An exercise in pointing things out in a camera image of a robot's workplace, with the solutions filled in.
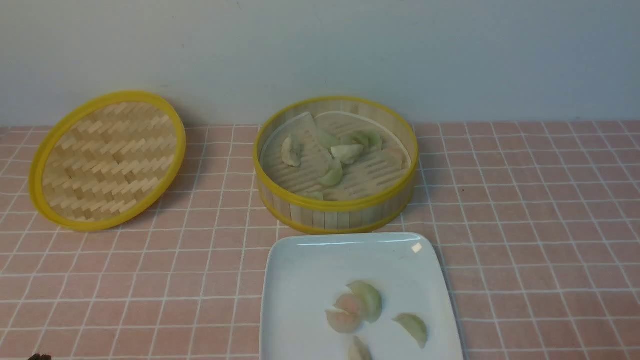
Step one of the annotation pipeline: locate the pale dumpling left in steamer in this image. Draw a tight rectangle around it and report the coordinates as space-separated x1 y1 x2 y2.
280 135 303 167

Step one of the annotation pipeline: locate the pink dumpling on plate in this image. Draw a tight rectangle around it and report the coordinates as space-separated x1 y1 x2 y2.
325 293 365 334

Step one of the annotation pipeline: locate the green dumpling plate right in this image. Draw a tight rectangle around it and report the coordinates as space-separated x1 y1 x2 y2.
392 313 428 349

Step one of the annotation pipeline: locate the green dumpling plate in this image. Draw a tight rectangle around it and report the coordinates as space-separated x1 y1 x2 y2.
392 313 428 349
347 280 383 324

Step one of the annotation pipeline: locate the green dumpling steamer right top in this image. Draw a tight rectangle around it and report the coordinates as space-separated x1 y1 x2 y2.
340 130 383 152

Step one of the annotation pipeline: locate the green dumpling steamer centre top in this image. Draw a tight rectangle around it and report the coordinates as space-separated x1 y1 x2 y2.
315 129 341 150

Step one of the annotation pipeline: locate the white dumpling steamer centre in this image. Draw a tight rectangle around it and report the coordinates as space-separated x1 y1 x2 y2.
330 144 364 165

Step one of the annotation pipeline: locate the white square plate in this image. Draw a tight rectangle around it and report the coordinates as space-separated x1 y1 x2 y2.
260 232 464 360

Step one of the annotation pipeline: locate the yellow rimmed bamboo steamer basket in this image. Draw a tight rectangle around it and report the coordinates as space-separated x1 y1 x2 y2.
253 96 419 235

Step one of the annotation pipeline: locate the yellow rimmed bamboo steamer lid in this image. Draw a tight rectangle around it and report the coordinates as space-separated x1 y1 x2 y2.
29 91 186 232

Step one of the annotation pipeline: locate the green dumpling plate centre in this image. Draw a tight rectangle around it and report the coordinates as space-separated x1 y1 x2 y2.
347 280 383 324

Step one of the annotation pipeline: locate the pale dumpling plate bottom edge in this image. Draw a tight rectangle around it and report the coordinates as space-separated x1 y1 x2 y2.
347 335 372 360

